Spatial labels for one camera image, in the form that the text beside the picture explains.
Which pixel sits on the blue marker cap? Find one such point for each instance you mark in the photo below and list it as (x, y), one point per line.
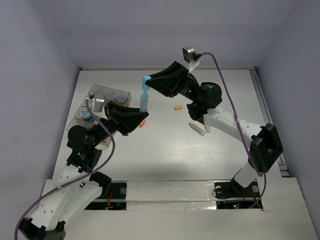
(145, 87)

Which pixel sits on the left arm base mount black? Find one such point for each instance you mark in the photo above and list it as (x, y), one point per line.
(114, 201)

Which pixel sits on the blue highlighter marker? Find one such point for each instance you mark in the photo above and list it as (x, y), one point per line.
(144, 102)

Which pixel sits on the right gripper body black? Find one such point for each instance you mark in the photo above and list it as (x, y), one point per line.
(189, 88)

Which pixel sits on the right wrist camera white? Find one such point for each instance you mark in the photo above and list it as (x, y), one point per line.
(191, 57)

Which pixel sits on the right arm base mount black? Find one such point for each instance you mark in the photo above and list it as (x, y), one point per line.
(230, 195)

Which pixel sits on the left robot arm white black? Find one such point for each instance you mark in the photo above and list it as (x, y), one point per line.
(80, 181)

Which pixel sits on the yellow marker cap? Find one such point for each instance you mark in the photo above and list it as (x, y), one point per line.
(178, 107)

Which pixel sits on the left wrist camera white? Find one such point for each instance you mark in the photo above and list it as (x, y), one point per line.
(98, 102)

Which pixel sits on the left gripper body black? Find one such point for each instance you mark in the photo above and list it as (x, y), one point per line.
(110, 127)

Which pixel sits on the clear grey highlighter marker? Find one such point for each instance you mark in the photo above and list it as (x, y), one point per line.
(197, 129)

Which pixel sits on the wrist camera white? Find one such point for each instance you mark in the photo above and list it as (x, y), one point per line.
(98, 102)
(191, 57)

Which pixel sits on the clear bead cup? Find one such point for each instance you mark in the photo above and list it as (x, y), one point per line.
(121, 98)
(110, 95)
(100, 92)

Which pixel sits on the aluminium rail right side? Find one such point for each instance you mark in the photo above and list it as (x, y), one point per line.
(282, 165)

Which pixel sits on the orange highlighter marker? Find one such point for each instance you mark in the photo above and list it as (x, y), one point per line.
(207, 128)

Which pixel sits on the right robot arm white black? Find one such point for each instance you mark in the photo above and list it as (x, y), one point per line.
(262, 143)

